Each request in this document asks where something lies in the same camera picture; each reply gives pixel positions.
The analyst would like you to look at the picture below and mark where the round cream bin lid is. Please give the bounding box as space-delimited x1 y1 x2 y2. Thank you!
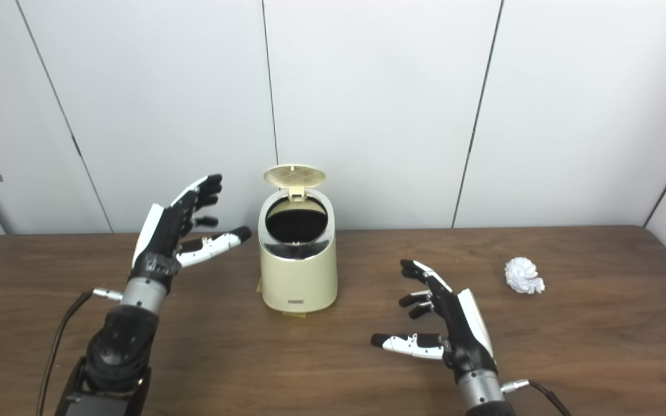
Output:
263 164 327 203

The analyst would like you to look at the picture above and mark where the cream-colored desktop bin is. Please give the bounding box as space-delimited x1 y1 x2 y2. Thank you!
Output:
258 188 338 315

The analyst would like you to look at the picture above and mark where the yellow tape under bin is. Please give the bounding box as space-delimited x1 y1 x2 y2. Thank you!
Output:
256 277 309 318

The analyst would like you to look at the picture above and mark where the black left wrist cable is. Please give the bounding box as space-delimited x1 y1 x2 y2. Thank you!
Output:
35 288 123 416

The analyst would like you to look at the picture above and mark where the white paper ball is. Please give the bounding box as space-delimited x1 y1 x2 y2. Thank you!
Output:
505 257 546 295

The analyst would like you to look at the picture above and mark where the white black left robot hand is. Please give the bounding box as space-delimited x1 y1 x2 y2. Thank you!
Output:
131 173 253 293

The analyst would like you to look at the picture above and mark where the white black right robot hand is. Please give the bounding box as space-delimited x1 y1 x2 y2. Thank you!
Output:
371 259 498 385

